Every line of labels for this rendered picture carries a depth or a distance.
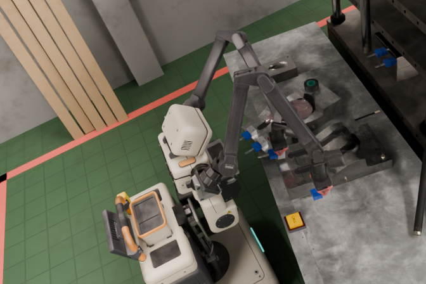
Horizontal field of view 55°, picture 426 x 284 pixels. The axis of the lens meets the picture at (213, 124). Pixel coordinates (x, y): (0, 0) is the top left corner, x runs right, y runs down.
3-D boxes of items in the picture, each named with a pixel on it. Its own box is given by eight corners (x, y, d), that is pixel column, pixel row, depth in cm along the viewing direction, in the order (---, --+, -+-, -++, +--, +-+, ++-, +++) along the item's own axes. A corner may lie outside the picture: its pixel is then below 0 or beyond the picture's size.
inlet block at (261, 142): (248, 160, 219) (246, 153, 215) (243, 154, 222) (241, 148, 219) (269, 147, 221) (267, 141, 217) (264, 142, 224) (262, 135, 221)
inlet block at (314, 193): (302, 206, 181) (301, 200, 177) (298, 198, 184) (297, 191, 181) (331, 198, 180) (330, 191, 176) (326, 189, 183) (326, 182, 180)
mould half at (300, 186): (290, 200, 197) (286, 184, 188) (275, 161, 216) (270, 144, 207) (392, 167, 194) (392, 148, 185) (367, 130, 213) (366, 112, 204)
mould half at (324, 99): (267, 159, 219) (263, 146, 211) (243, 133, 238) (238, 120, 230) (342, 112, 226) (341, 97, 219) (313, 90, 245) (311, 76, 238)
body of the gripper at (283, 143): (281, 131, 198) (281, 122, 192) (288, 148, 191) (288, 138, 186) (267, 134, 197) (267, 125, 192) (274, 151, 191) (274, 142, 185)
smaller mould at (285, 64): (268, 86, 260) (265, 78, 255) (262, 73, 271) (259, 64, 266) (298, 76, 258) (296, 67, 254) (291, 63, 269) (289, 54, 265)
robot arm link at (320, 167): (309, 156, 167) (312, 167, 163) (325, 151, 166) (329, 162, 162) (310, 166, 172) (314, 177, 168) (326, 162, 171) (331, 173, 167)
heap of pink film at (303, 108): (279, 137, 219) (277, 127, 214) (262, 120, 232) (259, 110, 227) (319, 113, 223) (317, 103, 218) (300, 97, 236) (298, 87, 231)
